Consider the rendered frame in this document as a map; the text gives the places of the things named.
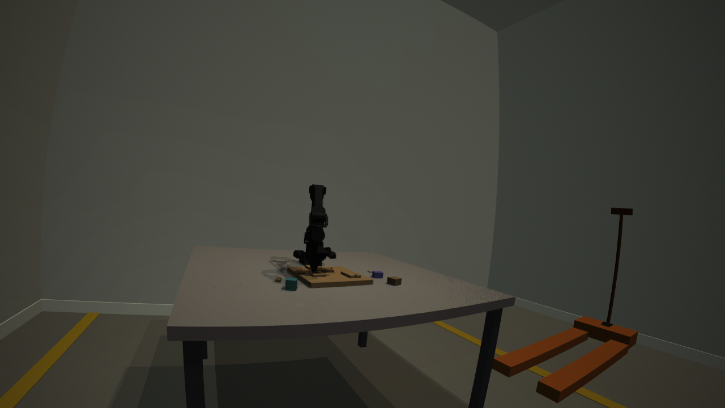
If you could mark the teal cube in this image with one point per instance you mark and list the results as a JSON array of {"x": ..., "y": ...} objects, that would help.
[{"x": 291, "y": 284}]

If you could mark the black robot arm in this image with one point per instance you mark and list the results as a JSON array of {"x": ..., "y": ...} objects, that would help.
[{"x": 317, "y": 221}]

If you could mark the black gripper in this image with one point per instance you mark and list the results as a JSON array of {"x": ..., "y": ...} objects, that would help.
[{"x": 313, "y": 262}]

